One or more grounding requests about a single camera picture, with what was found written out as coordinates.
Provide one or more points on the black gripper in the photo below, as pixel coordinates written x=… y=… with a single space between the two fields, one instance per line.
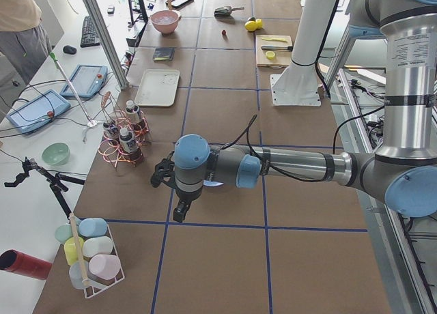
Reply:
x=186 y=196

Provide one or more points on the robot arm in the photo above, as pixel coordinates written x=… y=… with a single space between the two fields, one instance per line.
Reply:
x=401 y=173

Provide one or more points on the dark drink bottle front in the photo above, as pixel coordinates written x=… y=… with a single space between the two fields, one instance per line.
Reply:
x=129 y=144

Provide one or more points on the dark drink bottle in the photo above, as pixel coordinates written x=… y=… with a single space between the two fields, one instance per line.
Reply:
x=133 y=113
x=129 y=144
x=111 y=132

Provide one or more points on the pink cup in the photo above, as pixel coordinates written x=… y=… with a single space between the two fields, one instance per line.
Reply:
x=105 y=266

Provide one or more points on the white cup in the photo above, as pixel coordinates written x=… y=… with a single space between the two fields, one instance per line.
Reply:
x=97 y=245

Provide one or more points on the dark drink bottle left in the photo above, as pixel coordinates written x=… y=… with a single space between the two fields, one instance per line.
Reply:
x=111 y=132

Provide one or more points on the dark drink bottle back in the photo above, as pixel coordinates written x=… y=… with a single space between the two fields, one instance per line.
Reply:
x=133 y=113

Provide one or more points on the yellow cup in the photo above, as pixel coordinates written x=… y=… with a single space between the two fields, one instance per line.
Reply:
x=70 y=251

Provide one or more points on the pale blue cup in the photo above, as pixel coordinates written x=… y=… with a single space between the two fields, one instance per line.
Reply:
x=76 y=276

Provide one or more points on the mint green cup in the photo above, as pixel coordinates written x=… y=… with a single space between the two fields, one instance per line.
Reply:
x=63 y=233

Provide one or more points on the cream bear tray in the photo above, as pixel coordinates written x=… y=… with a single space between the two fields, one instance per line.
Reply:
x=157 y=88

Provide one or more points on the green bowl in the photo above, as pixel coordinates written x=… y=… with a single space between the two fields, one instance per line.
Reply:
x=56 y=154

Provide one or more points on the grey folded cloth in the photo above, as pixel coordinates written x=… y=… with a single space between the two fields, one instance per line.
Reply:
x=163 y=54

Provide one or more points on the far blue teach pendant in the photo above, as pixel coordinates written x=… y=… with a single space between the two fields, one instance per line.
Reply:
x=88 y=79

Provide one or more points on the blue teach pendant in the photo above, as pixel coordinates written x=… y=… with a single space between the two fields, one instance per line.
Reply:
x=88 y=79
x=34 y=114

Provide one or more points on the near blue teach pendant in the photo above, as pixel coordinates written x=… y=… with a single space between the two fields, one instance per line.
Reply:
x=34 y=114

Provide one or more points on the red cylinder bottle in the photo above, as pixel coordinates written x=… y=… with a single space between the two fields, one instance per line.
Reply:
x=26 y=265

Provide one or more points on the wooden cutting board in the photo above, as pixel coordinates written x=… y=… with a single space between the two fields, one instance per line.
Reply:
x=282 y=59

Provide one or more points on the lemon half slice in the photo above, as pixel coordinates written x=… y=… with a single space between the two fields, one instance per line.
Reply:
x=270 y=55

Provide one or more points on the steel rod black tip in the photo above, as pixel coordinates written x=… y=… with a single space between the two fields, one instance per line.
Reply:
x=276 y=48

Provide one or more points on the pink bowl with ice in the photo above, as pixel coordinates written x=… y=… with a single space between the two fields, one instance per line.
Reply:
x=165 y=21

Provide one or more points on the black keyboard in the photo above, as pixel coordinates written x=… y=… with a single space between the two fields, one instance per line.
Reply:
x=89 y=36

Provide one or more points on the black mouse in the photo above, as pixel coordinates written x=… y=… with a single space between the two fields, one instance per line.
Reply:
x=67 y=49

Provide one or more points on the yellow lemon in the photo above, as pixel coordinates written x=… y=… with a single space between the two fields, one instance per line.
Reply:
x=251 y=25
x=259 y=23

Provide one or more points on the yellow plastic knife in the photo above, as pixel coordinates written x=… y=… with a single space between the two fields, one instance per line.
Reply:
x=275 y=39

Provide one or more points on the metal scoop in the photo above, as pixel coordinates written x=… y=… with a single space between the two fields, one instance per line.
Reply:
x=226 y=11

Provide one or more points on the person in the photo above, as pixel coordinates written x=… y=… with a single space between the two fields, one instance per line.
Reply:
x=24 y=41

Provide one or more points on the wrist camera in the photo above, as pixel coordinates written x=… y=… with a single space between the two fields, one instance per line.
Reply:
x=164 y=173

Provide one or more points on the copper wire bottle rack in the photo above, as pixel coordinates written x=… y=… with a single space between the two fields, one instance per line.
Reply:
x=114 y=154

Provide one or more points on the white wire cup rack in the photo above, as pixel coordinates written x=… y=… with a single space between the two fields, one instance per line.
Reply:
x=93 y=284

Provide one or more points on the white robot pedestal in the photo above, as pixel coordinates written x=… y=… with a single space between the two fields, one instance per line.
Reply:
x=298 y=84

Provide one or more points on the aluminium frame post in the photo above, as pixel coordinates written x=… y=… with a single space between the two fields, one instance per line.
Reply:
x=106 y=42

